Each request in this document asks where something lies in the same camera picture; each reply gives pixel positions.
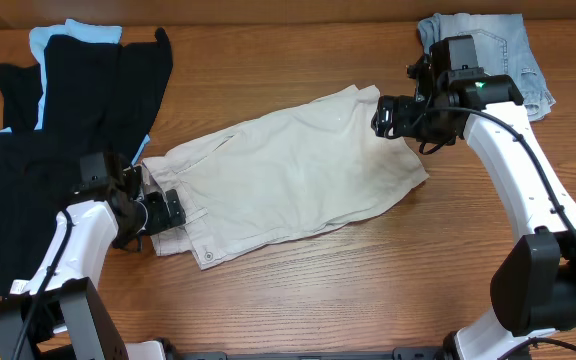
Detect beige khaki shorts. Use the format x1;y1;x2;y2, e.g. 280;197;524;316
143;85;428;269

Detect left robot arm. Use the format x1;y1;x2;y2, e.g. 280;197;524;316
0;152;186;359

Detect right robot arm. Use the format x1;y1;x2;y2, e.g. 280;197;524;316
371;35;576;360

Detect folded light blue jeans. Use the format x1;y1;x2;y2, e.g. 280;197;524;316
417;13;556;122

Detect black garment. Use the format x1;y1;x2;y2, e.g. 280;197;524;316
0;28;173;297

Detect light blue garment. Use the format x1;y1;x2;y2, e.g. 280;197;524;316
0;19;123;133

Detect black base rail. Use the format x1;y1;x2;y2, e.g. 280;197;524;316
157;338;454;360

